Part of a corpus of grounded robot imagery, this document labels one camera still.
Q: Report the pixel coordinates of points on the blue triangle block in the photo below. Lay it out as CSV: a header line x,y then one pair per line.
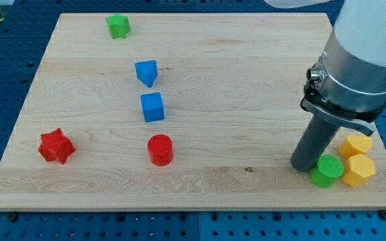
x,y
146,72

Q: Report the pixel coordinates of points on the red cylinder block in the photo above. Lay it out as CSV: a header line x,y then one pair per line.
x,y
160,150

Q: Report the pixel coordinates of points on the yellow heart block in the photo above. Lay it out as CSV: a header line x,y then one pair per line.
x,y
354,145

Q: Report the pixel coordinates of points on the green star block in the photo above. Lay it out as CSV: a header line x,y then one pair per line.
x,y
118,25

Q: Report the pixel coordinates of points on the yellow hexagon block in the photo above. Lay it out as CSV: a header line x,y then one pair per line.
x,y
358,170

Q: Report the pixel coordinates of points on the green cylinder block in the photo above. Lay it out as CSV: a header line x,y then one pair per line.
x,y
327,171

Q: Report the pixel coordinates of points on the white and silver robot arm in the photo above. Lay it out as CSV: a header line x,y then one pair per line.
x,y
346,87

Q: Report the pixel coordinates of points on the light wooden board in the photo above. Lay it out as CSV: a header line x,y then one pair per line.
x,y
231,86

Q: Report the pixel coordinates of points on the blue cube block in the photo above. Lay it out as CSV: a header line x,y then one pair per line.
x,y
152,106

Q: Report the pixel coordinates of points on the grey cylindrical pointer tool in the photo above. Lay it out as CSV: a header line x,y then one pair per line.
x,y
312,144

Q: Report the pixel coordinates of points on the red star block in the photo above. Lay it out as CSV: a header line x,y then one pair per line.
x,y
55,146

